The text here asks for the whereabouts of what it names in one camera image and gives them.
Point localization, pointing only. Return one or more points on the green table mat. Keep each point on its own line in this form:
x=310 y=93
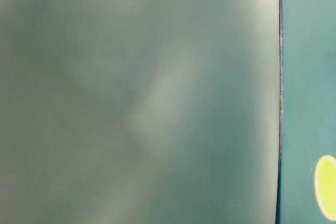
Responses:
x=308 y=105

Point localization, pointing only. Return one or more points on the yellow-green round sticker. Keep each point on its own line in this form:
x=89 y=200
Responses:
x=324 y=186

